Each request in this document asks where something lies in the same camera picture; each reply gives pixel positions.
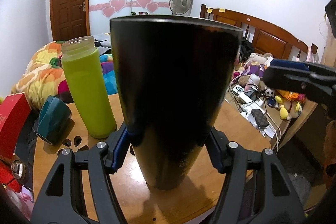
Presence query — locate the black tapered cup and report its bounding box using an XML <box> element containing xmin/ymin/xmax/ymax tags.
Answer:
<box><xmin>110</xmin><ymin>15</ymin><xmax>243</xmax><ymax>190</ymax></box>

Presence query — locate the dark teal faceted cup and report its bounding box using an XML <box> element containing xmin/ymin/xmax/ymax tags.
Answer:
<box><xmin>37</xmin><ymin>96</ymin><xmax>71</xmax><ymax>145</ymax></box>

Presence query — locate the orange snack bag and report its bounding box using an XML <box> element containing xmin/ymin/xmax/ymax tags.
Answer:
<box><xmin>277</xmin><ymin>89</ymin><xmax>306</xmax><ymax>103</ymax></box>

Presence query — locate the yellow plush toy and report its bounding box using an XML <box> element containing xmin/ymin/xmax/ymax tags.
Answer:
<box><xmin>275</xmin><ymin>96</ymin><xmax>302</xmax><ymax>121</ymax></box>

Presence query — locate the black white soccer ball toy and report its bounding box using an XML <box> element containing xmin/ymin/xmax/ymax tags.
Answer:
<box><xmin>264</xmin><ymin>87</ymin><xmax>275</xmax><ymax>98</ymax></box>

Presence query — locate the wooden bed headboard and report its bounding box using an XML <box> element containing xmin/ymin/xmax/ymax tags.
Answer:
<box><xmin>200</xmin><ymin>4</ymin><xmax>318</xmax><ymax>59</ymax></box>

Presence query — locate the dark patterned wallet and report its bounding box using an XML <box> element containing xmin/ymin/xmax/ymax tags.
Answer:
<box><xmin>251</xmin><ymin>109</ymin><xmax>269</xmax><ymax>128</ymax></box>

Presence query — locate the white power strip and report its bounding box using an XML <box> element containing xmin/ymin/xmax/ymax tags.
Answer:
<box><xmin>232</xmin><ymin>85</ymin><xmax>264</xmax><ymax>109</ymax></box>

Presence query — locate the red gift box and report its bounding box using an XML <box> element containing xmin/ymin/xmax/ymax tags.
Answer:
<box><xmin>0</xmin><ymin>93</ymin><xmax>31</xmax><ymax>159</ymax></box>

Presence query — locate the orange yellow floral blanket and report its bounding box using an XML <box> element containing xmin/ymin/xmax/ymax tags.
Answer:
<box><xmin>11</xmin><ymin>40</ymin><xmax>73</xmax><ymax>110</ymax></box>

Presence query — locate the blue plush blanket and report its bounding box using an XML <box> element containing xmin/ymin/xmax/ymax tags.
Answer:
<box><xmin>100</xmin><ymin>54</ymin><xmax>117</xmax><ymax>95</ymax></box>

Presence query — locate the green plastic bottle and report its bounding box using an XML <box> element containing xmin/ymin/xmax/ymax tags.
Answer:
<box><xmin>61</xmin><ymin>36</ymin><xmax>117</xmax><ymax>139</ymax></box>

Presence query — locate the white standing fan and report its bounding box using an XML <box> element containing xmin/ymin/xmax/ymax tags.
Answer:
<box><xmin>169</xmin><ymin>0</ymin><xmax>193</xmax><ymax>15</ymax></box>

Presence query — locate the brown wooden door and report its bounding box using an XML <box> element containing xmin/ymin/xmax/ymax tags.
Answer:
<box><xmin>50</xmin><ymin>0</ymin><xmax>87</xmax><ymax>40</ymax></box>

